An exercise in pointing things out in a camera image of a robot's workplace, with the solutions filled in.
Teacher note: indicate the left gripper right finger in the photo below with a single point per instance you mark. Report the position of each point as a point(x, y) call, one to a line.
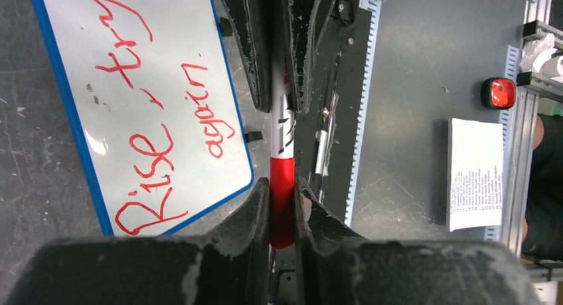
point(336, 265)

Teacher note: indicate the red emergency button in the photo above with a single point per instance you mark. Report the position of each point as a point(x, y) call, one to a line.
point(498, 93)

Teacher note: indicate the red marker cap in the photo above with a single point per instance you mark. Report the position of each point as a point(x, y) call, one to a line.
point(282, 208)

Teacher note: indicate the red whiteboard marker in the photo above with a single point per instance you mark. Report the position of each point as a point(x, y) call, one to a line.
point(281, 115)

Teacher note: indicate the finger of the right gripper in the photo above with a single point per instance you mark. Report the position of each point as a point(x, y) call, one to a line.
point(305, 22)
point(252, 24)

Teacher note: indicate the white printed paper sheet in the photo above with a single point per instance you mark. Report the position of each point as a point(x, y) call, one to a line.
point(475, 177)

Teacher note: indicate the blue framed whiteboard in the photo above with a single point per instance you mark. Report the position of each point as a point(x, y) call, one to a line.
point(152, 106)

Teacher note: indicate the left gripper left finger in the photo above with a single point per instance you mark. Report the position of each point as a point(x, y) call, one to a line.
point(227, 265)

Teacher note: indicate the person in black shirt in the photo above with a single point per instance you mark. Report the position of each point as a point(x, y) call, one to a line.
point(542, 237)

